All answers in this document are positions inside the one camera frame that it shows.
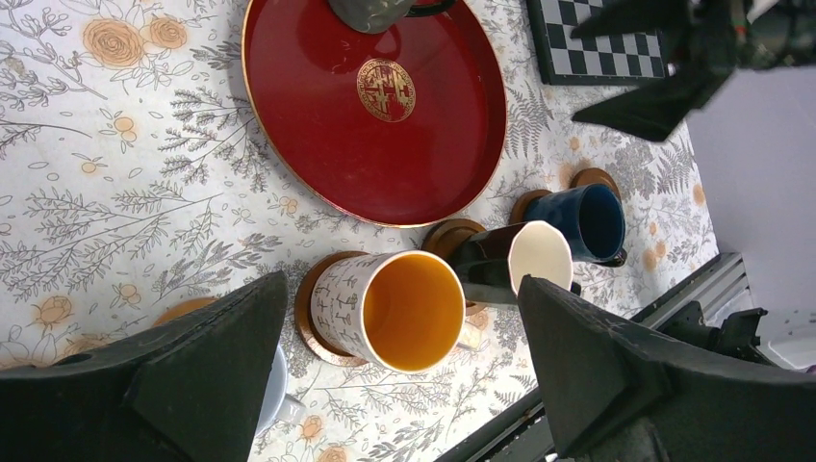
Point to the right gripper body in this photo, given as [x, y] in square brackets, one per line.
[754, 35]

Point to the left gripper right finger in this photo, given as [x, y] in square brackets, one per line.
[615, 390]

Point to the light wooden coaster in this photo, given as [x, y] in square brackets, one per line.
[183, 309]

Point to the dark green mug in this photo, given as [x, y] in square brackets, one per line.
[377, 16]

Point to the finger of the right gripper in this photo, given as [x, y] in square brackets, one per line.
[633, 16]
[652, 112]

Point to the light blue mug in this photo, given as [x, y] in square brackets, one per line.
[278, 405]

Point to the black mug cream inside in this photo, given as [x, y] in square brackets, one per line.
[492, 264]

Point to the patterned mug orange inside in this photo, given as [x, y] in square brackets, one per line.
[404, 311]

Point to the dark blue mug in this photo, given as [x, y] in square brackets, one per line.
[591, 219]

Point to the red round tray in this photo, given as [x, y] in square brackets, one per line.
[401, 129]

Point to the black and white chessboard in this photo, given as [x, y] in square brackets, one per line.
[618, 60]

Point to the aluminium rail frame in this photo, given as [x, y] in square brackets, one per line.
[712, 286]

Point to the floral tablecloth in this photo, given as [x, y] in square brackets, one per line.
[134, 177]

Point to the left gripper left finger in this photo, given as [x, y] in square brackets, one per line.
[188, 390]

